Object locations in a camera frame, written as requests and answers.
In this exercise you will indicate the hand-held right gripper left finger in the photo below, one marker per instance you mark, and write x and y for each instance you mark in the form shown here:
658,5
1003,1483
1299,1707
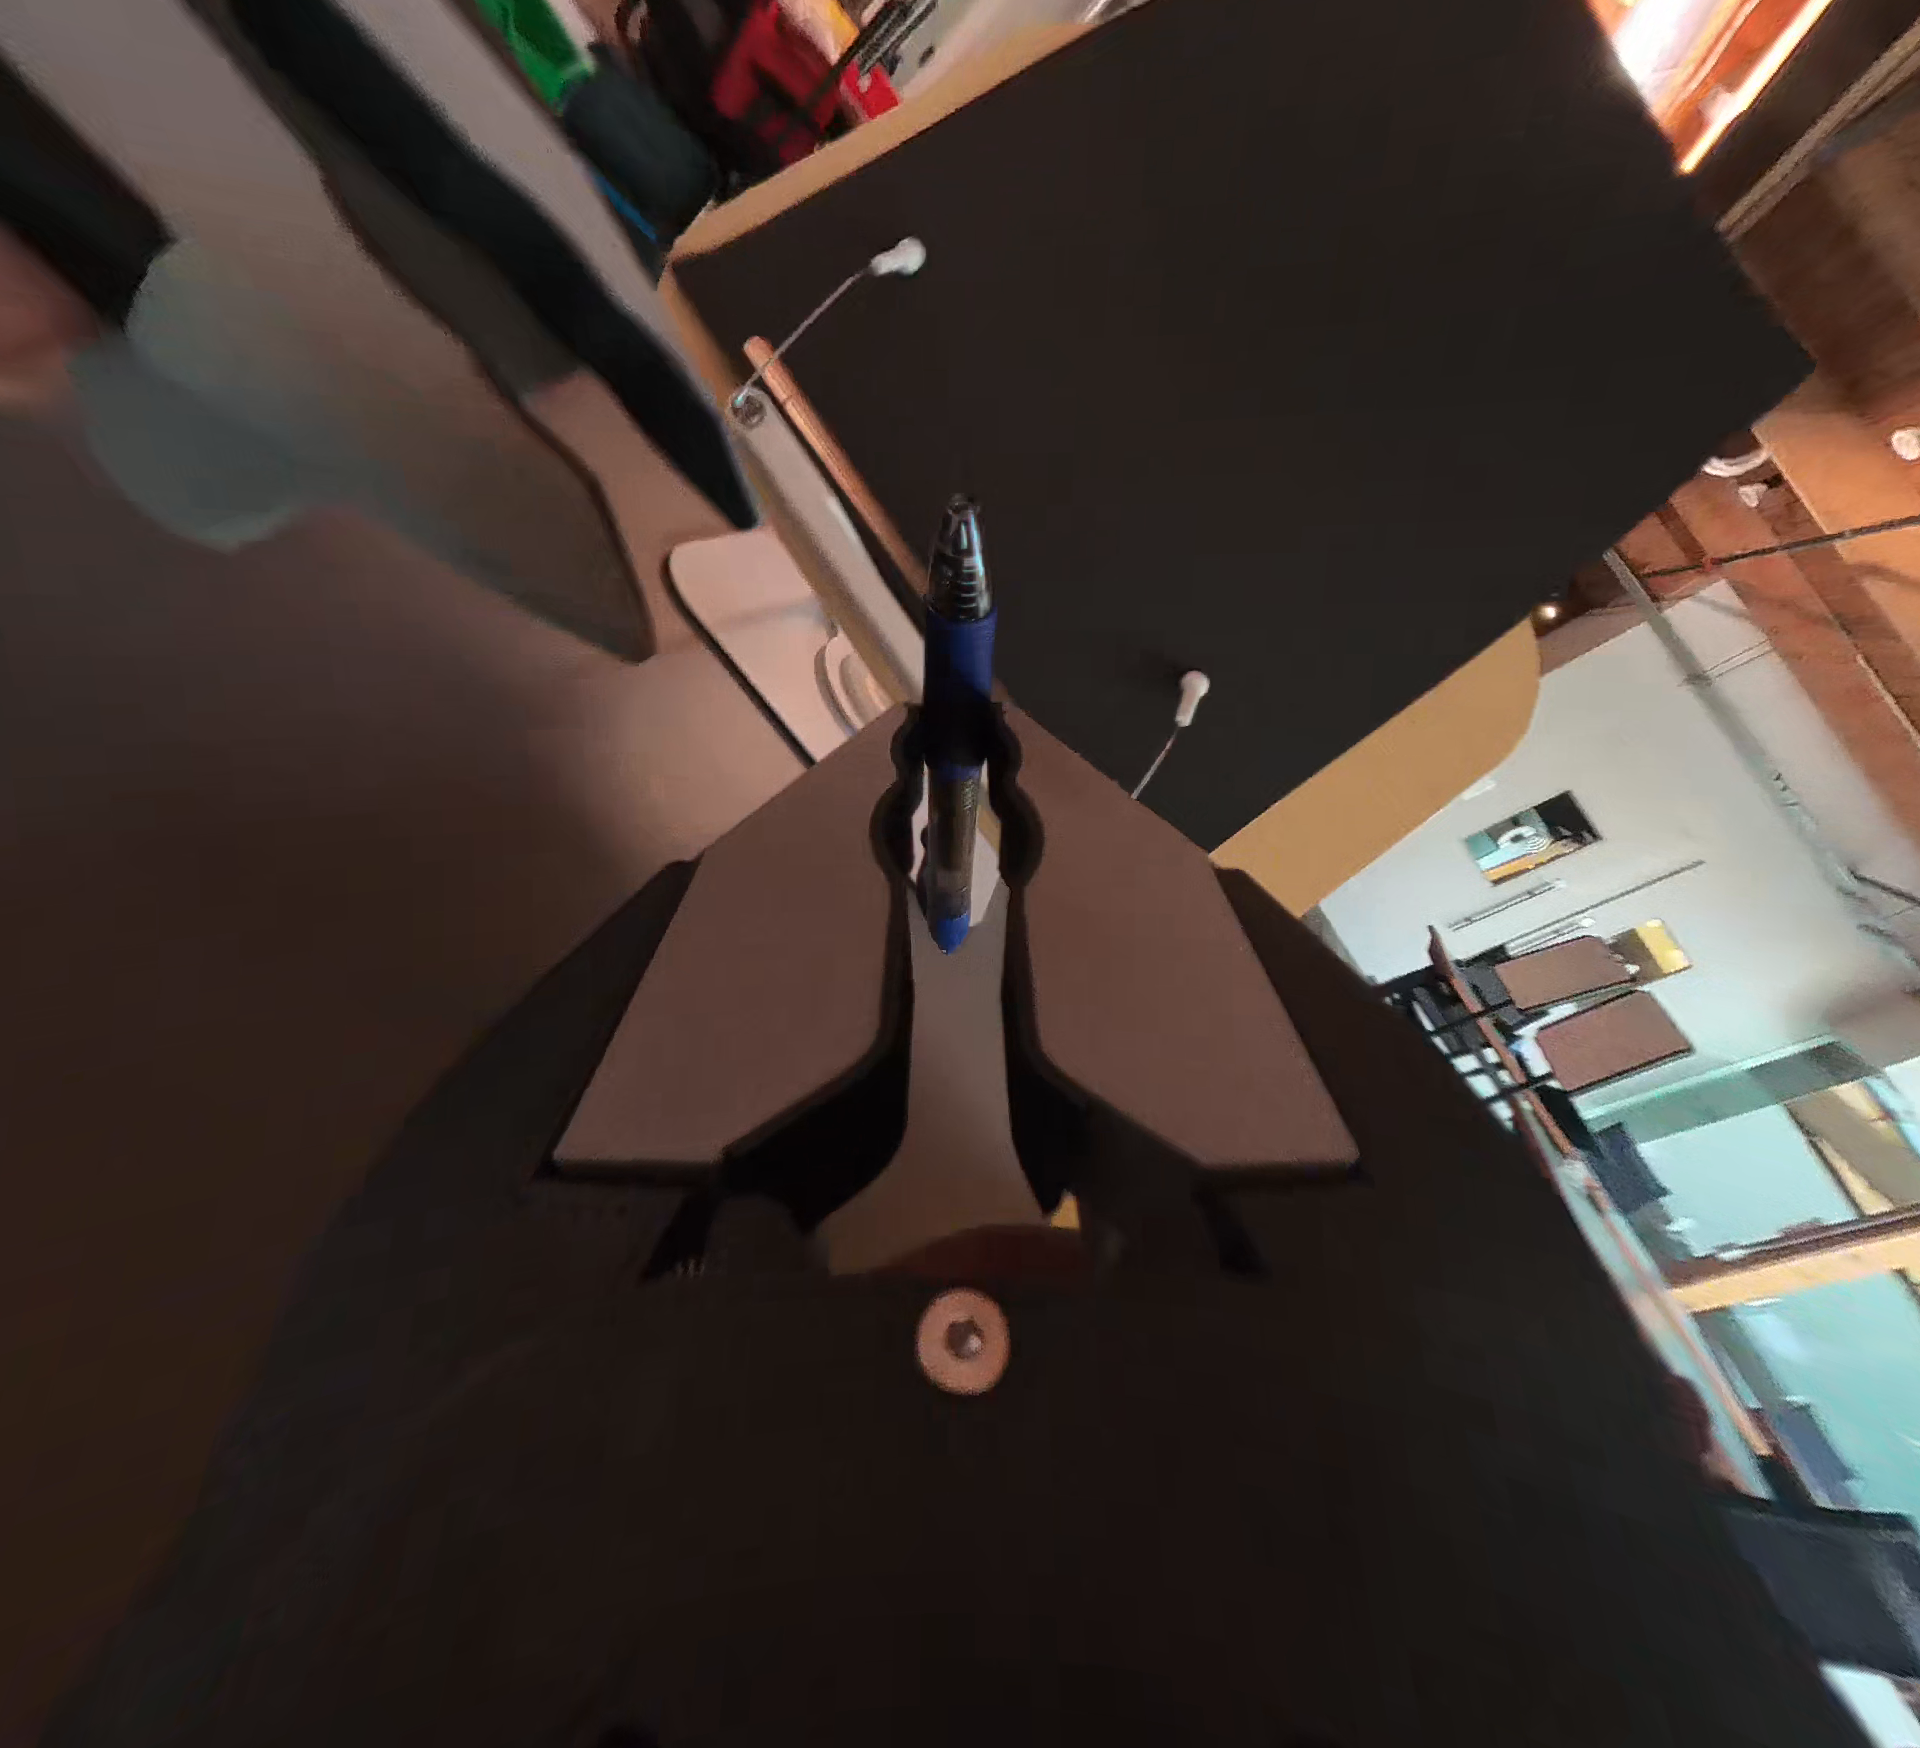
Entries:
750,1013

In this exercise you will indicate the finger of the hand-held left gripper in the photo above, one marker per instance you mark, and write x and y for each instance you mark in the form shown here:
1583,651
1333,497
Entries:
511,488
571,339

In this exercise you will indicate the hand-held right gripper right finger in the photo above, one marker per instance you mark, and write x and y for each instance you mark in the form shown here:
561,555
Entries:
1172,1027

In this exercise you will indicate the blue pen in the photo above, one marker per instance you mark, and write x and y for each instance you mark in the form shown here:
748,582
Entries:
957,669

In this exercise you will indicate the red object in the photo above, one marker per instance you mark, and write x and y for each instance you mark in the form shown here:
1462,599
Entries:
789,52

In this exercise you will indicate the person's left hand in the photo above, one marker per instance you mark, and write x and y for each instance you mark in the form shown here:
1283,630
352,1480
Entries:
24,339

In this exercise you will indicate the brown table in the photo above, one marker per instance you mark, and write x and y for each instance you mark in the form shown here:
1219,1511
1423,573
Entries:
1564,975
1616,1039

